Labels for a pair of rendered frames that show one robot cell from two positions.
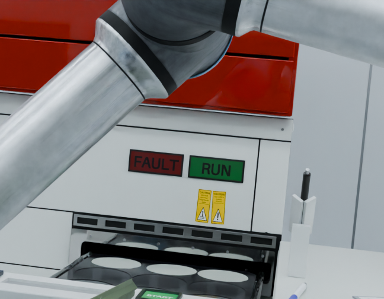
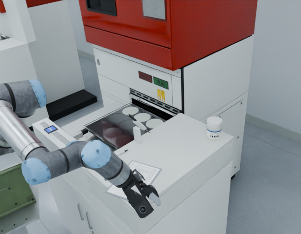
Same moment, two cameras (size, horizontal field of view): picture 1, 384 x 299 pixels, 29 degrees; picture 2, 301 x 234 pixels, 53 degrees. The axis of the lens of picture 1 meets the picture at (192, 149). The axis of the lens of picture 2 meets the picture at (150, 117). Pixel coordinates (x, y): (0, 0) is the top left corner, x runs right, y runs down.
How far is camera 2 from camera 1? 1.25 m
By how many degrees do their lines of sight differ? 49
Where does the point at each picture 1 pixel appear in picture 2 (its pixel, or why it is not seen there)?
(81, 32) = (114, 30)
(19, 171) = not seen: hidden behind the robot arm
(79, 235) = (130, 95)
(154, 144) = (144, 70)
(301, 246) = (136, 134)
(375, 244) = not seen: outside the picture
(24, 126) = not seen: hidden behind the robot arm
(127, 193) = (140, 85)
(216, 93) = (151, 58)
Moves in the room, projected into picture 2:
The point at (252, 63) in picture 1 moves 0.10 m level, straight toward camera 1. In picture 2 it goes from (159, 48) to (145, 55)
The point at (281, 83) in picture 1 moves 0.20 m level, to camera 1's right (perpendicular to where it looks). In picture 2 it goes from (168, 58) to (204, 65)
